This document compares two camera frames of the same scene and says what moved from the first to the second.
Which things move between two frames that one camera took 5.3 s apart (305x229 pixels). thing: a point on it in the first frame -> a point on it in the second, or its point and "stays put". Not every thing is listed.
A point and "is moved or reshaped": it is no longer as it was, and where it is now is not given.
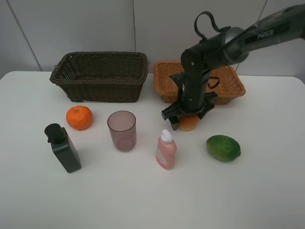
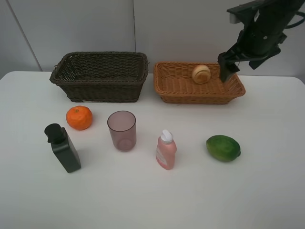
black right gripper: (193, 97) -> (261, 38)
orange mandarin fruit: (79, 117) stays put
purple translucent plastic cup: (122, 126) stays put
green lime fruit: (223, 148) stays put
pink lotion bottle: (166, 150) stays put
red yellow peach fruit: (188, 122) is moved or reshaped
